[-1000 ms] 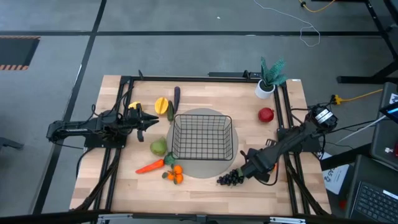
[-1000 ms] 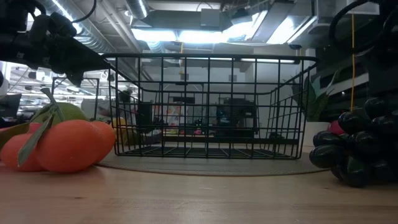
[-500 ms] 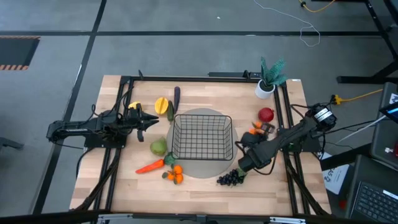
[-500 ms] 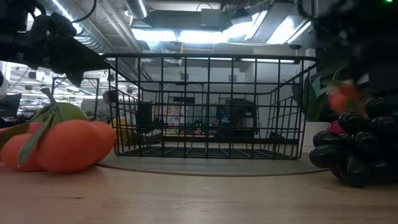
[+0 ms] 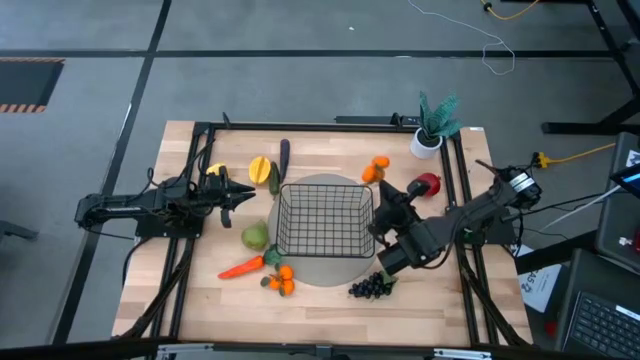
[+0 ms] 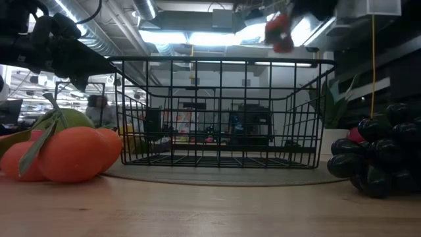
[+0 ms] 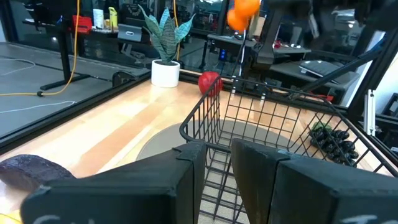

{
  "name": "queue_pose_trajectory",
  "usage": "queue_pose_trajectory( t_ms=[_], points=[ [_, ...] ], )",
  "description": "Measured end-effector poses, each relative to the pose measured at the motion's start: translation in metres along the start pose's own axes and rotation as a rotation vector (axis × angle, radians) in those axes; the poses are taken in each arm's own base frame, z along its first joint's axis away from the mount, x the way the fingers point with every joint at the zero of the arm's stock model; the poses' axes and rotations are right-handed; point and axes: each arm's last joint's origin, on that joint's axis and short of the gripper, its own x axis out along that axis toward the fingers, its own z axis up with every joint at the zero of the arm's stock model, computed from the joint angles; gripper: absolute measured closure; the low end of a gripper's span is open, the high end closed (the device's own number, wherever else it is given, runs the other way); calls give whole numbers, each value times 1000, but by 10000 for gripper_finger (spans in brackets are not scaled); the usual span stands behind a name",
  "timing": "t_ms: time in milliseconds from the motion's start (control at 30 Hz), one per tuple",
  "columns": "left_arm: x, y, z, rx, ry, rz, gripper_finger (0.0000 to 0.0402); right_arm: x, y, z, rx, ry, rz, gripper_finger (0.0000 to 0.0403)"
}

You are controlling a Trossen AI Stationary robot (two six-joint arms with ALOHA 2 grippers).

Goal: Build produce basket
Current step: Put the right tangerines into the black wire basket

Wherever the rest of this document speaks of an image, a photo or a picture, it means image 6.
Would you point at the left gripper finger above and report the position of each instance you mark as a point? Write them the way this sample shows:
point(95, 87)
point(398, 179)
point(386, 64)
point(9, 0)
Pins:
point(90, 64)

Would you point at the dark cluttered shelving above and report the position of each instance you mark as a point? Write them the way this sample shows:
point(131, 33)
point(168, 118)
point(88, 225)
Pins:
point(250, 121)

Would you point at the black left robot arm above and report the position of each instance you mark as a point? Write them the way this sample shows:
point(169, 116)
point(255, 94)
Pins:
point(13, 39)

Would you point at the black grape bunch with leaf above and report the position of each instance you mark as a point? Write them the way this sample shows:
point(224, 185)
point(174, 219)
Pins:
point(375, 158)

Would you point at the orange tangerine cluster with leaves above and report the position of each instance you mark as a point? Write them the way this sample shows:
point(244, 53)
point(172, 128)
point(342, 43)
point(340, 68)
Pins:
point(279, 33)
point(72, 154)

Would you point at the round grey mat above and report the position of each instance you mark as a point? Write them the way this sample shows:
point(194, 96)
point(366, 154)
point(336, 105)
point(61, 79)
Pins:
point(213, 177)

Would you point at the ceiling light panel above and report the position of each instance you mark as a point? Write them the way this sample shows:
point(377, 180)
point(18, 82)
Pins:
point(164, 37)

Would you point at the person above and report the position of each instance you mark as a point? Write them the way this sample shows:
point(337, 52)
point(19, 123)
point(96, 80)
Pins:
point(98, 113)

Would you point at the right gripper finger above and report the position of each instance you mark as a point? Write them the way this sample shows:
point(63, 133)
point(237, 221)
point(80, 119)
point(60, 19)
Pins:
point(312, 8)

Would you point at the black computer monitor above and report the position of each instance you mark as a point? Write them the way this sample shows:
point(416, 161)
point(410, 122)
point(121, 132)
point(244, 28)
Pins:
point(10, 112)

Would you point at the green pear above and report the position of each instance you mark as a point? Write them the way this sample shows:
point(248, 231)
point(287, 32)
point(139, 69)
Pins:
point(77, 118)

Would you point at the silver ventilation duct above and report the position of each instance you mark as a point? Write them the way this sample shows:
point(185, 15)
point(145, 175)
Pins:
point(108, 29)
point(144, 8)

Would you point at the green plant in white pot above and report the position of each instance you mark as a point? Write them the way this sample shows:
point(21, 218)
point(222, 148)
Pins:
point(333, 141)

